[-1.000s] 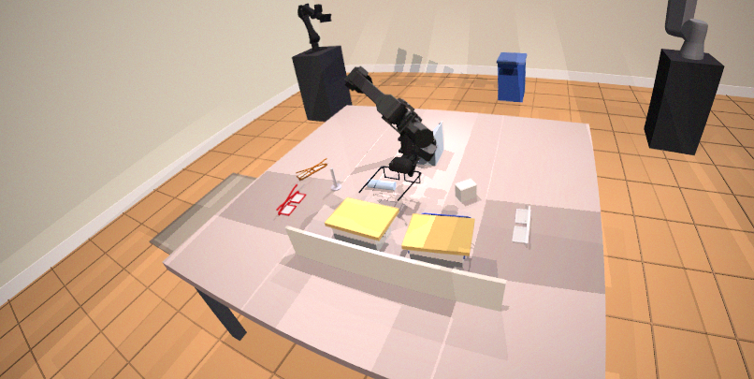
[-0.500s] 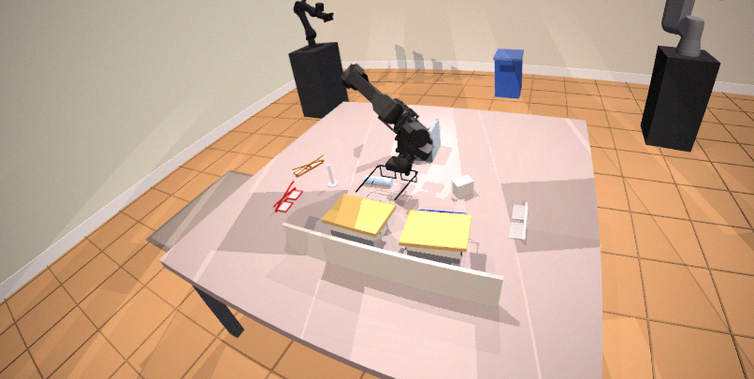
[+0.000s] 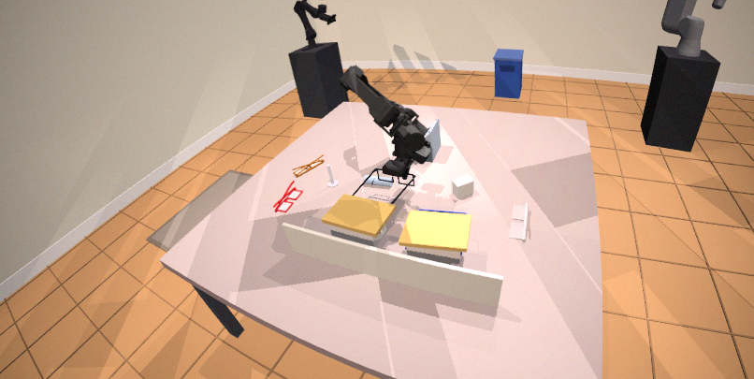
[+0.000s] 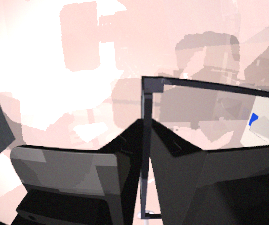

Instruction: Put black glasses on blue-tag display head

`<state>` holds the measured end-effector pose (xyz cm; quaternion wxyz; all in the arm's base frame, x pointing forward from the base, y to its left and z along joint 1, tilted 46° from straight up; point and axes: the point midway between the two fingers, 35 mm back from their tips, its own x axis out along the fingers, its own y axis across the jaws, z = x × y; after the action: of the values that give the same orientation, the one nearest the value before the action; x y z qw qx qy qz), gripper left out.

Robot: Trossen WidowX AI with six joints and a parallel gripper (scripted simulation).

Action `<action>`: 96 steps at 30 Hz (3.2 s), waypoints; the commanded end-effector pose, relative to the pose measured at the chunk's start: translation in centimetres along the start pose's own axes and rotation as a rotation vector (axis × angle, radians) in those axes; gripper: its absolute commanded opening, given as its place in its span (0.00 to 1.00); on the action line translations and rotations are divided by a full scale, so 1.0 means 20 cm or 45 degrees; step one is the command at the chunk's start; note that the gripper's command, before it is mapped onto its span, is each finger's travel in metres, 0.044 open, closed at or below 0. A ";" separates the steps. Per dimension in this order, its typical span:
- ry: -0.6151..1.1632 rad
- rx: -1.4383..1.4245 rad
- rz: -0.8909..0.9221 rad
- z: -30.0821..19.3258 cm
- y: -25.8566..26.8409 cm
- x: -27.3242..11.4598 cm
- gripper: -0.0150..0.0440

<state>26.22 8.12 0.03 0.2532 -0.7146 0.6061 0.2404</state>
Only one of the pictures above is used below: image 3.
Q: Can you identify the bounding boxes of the red glasses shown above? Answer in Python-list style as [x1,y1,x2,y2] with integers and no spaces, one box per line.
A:
[273,182,303,212]

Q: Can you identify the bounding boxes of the long cream flat panel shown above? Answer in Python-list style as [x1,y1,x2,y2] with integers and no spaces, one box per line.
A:
[282,223,503,308]

